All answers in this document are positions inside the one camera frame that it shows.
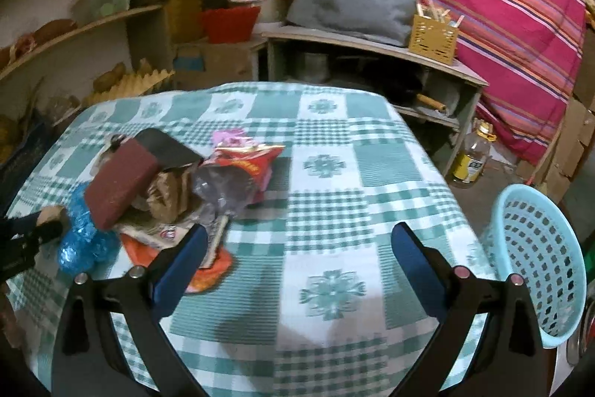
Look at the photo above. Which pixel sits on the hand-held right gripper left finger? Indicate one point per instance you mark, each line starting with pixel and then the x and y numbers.
pixel 186 266

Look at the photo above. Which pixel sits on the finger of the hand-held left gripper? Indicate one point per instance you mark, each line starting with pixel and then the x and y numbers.
pixel 46 230

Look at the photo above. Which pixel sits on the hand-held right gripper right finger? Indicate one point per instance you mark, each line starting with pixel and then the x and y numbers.
pixel 416 266

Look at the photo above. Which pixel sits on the light blue plastic basket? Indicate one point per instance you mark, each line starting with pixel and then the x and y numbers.
pixel 504 201

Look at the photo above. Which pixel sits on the pink wrapper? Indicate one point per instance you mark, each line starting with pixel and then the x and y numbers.
pixel 227 139

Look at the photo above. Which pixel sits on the orange cloth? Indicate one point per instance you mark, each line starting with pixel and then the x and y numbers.
pixel 209 276

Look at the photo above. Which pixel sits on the blue plastic bag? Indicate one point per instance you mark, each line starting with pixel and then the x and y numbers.
pixel 81 239

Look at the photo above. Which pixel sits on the white cloth piece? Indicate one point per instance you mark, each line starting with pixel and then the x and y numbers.
pixel 148 232

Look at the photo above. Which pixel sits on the crumpled brown paper bag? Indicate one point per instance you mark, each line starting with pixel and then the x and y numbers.
pixel 167 192

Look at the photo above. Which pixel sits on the maroon cardboard box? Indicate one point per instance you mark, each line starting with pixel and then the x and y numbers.
pixel 121 183

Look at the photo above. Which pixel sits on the green checked tablecloth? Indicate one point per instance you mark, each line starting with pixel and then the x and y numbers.
pixel 325 215

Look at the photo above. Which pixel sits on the red snack packet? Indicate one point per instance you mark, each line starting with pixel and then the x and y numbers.
pixel 251 167

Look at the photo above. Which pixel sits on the clear oil bottle yellow label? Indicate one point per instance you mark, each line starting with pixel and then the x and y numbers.
pixel 472 155

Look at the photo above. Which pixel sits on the wooden rolling pin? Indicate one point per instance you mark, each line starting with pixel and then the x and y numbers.
pixel 430 100

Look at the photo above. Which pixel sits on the yellow egg tray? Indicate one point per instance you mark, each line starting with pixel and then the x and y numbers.
pixel 135 83

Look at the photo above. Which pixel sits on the brown sweet potato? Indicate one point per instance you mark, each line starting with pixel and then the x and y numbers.
pixel 53 29

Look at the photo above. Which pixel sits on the stacked cardboard boxes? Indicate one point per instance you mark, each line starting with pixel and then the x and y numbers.
pixel 574 132

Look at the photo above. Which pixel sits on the brown cardboard box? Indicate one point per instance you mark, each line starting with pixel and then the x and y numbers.
pixel 223 62

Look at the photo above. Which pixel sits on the low wooden shelf unit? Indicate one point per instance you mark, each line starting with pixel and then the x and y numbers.
pixel 372 48

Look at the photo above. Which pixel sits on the small metal pot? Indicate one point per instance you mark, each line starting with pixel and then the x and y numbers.
pixel 314 67

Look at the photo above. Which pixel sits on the yellow utensil holder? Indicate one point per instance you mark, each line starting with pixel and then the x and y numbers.
pixel 432 39

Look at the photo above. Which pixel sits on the clear plastic bag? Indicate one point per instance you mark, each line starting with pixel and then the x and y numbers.
pixel 100 1

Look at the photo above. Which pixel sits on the red plastic basket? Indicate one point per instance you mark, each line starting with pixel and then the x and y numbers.
pixel 230 25

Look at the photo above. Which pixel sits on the bundle of pale sticks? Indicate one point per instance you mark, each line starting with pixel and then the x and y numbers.
pixel 437 13

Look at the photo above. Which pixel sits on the pink striped blanket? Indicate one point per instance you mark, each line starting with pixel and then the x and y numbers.
pixel 488 6

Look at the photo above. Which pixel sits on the curved wooden wall shelf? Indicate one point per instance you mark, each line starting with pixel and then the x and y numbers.
pixel 93 22

